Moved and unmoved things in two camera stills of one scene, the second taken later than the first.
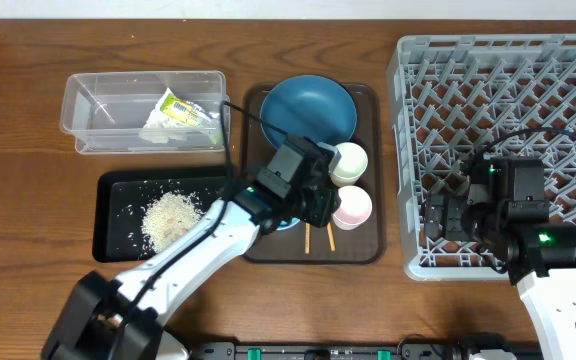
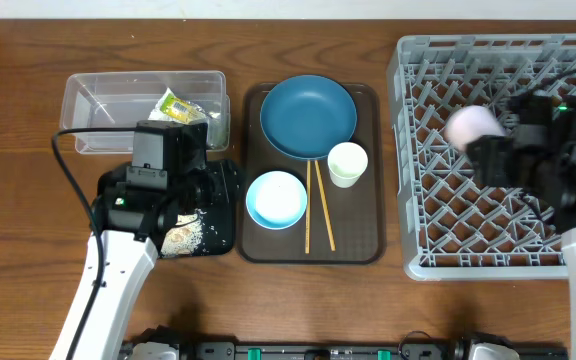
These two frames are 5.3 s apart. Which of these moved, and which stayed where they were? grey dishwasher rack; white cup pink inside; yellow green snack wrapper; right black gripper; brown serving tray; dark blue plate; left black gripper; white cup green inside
Moved: white cup pink inside; left black gripper; right black gripper
Stayed: dark blue plate; white cup green inside; brown serving tray; grey dishwasher rack; yellow green snack wrapper
